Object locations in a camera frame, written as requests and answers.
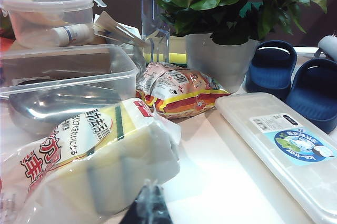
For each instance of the packaged yellow sponges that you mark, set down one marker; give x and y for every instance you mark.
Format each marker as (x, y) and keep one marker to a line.
(92, 150)

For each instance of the short clear water bottle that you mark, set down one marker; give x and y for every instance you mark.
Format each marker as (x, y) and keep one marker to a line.
(155, 24)

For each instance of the white lidded ice tray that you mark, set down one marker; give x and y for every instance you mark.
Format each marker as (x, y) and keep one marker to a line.
(276, 142)

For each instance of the large transparent plastic box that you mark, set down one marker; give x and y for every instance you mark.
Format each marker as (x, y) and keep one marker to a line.
(79, 58)

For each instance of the small clear lidded container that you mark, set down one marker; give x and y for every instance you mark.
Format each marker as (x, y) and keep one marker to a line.
(39, 16)

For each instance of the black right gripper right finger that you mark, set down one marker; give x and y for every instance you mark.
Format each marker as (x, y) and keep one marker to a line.
(161, 208)

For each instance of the blue slipper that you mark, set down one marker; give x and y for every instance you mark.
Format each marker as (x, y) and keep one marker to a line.
(273, 71)
(313, 95)

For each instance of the clear plastic bag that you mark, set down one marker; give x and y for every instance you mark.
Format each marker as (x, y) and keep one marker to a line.
(79, 195)

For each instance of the small white bottle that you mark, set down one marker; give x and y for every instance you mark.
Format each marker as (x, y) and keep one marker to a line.
(71, 34)

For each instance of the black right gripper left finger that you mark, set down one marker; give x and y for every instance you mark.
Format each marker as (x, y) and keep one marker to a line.
(142, 208)

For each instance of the white cylindrical object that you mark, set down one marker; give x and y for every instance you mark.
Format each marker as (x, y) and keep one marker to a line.
(327, 46)

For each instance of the white plant pot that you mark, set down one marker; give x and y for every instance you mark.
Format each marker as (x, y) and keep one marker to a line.
(218, 61)

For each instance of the orange instant noodle packet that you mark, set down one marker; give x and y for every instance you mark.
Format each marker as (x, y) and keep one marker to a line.
(184, 90)

